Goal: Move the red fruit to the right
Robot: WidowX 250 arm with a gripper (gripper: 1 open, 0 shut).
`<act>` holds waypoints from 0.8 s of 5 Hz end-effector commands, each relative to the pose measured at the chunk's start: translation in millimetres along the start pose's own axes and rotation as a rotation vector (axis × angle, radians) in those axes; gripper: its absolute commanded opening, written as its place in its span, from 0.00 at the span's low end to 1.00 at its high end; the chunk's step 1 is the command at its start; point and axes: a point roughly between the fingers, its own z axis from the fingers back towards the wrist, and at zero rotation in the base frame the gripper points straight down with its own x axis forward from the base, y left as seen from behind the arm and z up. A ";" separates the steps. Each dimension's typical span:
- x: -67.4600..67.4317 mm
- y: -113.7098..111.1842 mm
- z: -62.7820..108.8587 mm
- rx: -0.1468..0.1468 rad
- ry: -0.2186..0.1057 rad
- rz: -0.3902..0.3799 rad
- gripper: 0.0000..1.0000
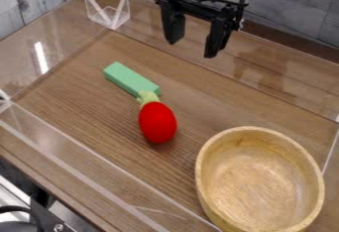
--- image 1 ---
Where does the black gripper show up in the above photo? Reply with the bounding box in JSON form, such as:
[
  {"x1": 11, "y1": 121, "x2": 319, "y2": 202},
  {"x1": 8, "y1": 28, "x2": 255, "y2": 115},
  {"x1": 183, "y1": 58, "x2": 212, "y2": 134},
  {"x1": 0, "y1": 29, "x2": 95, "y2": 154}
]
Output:
[{"x1": 160, "y1": 0, "x2": 250, "y2": 58}]

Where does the clear acrylic enclosure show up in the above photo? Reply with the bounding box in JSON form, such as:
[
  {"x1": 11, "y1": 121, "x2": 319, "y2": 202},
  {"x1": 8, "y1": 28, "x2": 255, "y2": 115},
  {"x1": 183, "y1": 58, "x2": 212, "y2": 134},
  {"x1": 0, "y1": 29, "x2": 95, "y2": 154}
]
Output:
[{"x1": 0, "y1": 0, "x2": 339, "y2": 232}]

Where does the red toy fruit green stem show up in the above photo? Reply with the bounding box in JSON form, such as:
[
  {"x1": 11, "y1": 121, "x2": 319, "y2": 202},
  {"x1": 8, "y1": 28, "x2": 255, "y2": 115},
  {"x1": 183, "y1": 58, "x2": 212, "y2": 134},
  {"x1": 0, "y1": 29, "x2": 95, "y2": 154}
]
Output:
[{"x1": 136, "y1": 91, "x2": 177, "y2": 144}]

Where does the black metal bracket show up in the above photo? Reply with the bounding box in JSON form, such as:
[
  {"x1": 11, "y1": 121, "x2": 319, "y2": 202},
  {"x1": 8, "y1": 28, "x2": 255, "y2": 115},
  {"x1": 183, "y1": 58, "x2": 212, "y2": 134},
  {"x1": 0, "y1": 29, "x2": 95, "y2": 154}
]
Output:
[{"x1": 31, "y1": 188, "x2": 77, "y2": 232}]

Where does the green rectangular block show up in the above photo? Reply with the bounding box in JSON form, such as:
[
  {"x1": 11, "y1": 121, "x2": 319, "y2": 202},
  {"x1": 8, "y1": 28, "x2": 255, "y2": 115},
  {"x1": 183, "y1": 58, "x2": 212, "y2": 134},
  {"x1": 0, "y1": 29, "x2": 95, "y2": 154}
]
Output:
[{"x1": 103, "y1": 61, "x2": 160, "y2": 97}]

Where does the wooden bowl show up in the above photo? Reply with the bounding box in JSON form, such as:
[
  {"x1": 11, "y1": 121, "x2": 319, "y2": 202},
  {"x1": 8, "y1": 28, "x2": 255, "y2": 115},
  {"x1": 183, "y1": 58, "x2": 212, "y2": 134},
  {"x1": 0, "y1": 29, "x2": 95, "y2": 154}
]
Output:
[{"x1": 195, "y1": 126, "x2": 324, "y2": 232}]

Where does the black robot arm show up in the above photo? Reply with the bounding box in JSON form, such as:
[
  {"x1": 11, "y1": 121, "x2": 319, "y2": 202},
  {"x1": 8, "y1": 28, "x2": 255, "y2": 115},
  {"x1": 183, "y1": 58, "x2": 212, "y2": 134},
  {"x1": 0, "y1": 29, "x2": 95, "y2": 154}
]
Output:
[{"x1": 156, "y1": 0, "x2": 250, "y2": 58}]

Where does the black cable lower left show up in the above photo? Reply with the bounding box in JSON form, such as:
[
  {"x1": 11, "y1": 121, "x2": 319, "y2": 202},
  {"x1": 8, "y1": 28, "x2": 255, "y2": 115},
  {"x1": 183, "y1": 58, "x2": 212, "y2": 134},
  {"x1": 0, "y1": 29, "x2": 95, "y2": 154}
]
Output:
[{"x1": 0, "y1": 205, "x2": 45, "y2": 232}]

